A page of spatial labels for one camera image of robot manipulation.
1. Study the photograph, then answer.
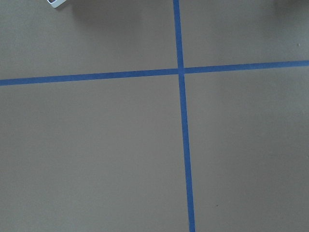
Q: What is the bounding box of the white wire rack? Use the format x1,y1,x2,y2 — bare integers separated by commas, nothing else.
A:
47,0,66,8

